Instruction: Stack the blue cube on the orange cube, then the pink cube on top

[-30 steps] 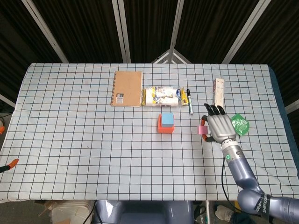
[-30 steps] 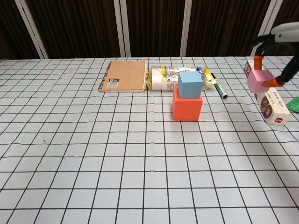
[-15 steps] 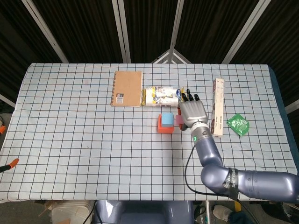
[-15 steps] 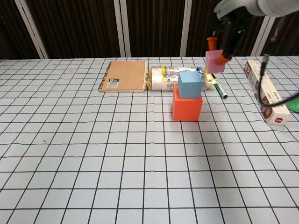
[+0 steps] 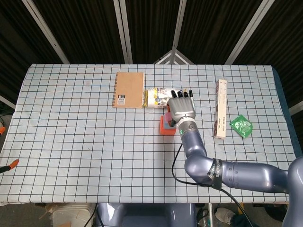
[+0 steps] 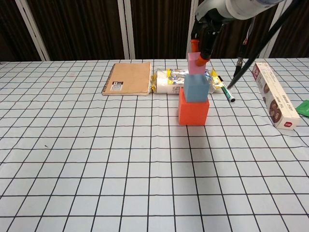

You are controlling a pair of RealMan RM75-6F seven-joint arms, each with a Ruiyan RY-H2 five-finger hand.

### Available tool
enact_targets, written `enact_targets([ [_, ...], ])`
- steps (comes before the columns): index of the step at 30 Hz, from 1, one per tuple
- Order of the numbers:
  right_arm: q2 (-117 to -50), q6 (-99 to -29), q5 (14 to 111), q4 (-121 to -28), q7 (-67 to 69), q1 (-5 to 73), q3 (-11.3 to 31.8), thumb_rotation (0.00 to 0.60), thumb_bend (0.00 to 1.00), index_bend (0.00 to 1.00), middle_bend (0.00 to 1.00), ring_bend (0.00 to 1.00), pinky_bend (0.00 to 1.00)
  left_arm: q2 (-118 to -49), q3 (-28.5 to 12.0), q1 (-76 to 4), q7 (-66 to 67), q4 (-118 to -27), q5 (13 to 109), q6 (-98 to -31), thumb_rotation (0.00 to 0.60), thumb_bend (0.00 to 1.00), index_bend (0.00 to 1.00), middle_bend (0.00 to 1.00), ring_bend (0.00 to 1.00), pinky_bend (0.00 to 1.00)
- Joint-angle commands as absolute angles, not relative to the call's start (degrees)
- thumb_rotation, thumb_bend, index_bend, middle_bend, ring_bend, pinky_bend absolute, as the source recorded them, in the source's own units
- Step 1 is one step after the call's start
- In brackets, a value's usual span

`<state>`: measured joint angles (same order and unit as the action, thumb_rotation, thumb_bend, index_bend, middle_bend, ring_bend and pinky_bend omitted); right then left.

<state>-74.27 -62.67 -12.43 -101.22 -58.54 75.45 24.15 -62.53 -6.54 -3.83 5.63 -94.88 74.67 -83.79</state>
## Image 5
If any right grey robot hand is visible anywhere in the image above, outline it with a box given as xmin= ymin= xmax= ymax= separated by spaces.
xmin=165 ymin=89 xmax=196 ymax=128

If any light blue foam cube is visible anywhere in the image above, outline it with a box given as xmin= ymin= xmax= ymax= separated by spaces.
xmin=162 ymin=115 xmax=177 ymax=130

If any orange cube block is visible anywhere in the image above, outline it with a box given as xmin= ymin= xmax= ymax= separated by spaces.
xmin=160 ymin=115 xmax=177 ymax=136

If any green marker pen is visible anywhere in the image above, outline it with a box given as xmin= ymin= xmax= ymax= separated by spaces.
xmin=188 ymin=89 xmax=196 ymax=107

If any long white carton box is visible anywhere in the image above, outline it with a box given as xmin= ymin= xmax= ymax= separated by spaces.
xmin=213 ymin=79 xmax=227 ymax=140

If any white triangular screen foot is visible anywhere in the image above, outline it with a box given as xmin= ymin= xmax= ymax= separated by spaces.
xmin=153 ymin=49 xmax=195 ymax=65

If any brown spiral notebook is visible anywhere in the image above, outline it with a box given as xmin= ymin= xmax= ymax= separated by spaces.
xmin=111 ymin=71 xmax=145 ymax=110

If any green sachet packet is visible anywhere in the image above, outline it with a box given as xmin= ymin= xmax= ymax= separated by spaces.
xmin=229 ymin=114 xmax=253 ymax=138

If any blue-grey robot torso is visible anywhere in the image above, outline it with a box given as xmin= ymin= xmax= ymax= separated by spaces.
xmin=95 ymin=202 xmax=197 ymax=227

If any white shoe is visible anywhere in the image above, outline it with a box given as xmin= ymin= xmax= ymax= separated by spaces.
xmin=215 ymin=207 xmax=236 ymax=223

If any checked light blue tablecloth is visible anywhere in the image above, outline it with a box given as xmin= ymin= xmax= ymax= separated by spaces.
xmin=0 ymin=63 xmax=298 ymax=205

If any white plastic bin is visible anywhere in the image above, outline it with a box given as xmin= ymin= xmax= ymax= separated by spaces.
xmin=52 ymin=203 xmax=95 ymax=227

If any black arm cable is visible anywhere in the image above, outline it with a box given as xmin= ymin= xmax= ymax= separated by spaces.
xmin=172 ymin=143 xmax=248 ymax=227

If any black printed velcro strap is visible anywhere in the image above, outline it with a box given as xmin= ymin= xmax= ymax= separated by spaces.
xmin=206 ymin=157 xmax=223 ymax=190

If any white screen frame post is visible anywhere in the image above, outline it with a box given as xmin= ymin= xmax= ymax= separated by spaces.
xmin=224 ymin=0 xmax=275 ymax=64
xmin=0 ymin=95 xmax=15 ymax=110
xmin=289 ymin=101 xmax=303 ymax=116
xmin=21 ymin=0 xmax=71 ymax=64
xmin=171 ymin=0 xmax=187 ymax=54
xmin=113 ymin=0 xmax=133 ymax=64

